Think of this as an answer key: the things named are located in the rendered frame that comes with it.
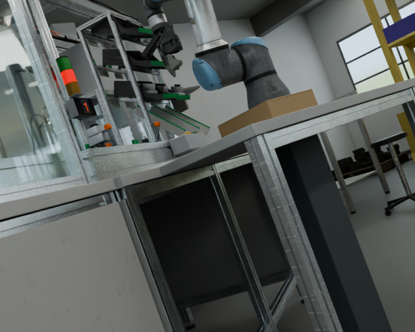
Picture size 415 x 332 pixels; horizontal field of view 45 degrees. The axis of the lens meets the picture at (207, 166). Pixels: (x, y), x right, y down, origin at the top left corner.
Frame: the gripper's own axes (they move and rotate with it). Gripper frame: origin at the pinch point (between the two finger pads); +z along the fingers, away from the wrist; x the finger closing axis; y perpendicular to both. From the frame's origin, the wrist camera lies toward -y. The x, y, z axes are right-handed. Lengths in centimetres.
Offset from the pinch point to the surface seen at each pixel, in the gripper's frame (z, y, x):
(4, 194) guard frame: 35, 1, -115
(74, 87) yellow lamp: -5.4, -29.9, -25.5
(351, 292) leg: 95, 42, -31
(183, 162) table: 39, 16, -62
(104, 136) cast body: 19.1, -16.9, -40.1
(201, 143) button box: 31.5, 5.0, -10.4
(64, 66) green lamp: -14.1, -30.7, -26.2
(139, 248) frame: 56, 4, -80
